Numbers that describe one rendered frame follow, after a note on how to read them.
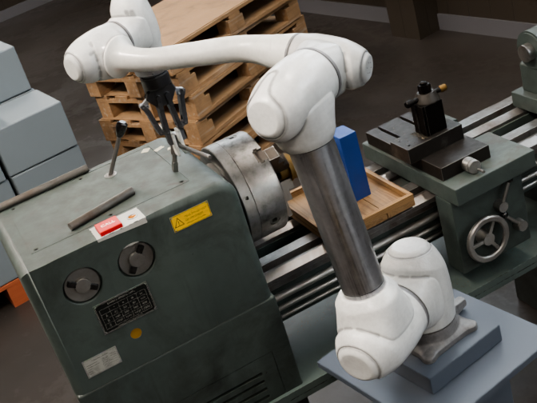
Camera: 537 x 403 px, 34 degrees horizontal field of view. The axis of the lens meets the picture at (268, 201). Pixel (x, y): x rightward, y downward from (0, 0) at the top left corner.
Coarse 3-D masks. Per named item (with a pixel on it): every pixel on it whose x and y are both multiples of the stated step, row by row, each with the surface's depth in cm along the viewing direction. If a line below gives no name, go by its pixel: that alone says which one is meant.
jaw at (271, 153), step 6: (258, 150) 253; (264, 150) 255; (270, 150) 255; (258, 156) 252; (264, 156) 252; (270, 156) 254; (276, 156) 254; (282, 156) 263; (258, 162) 251; (270, 162) 255; (276, 162) 257; (282, 162) 259; (288, 162) 262; (276, 168) 260; (282, 168) 262
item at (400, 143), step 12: (444, 132) 274; (456, 132) 276; (396, 144) 275; (408, 144) 273; (420, 144) 271; (432, 144) 273; (444, 144) 275; (396, 156) 278; (408, 156) 271; (420, 156) 273
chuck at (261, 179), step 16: (224, 144) 256; (240, 144) 254; (256, 144) 254; (240, 160) 250; (256, 160) 251; (256, 176) 249; (272, 176) 251; (256, 192) 249; (272, 192) 251; (272, 208) 252; (272, 224) 257
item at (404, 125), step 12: (396, 120) 303; (408, 120) 300; (372, 132) 299; (384, 132) 301; (396, 132) 294; (408, 132) 292; (372, 144) 300; (384, 144) 292; (456, 144) 276; (468, 144) 273; (480, 144) 271; (432, 156) 273; (444, 156) 271; (456, 156) 269; (468, 156) 268; (480, 156) 270; (420, 168) 276; (432, 168) 269; (444, 168) 265; (456, 168) 267; (444, 180) 267
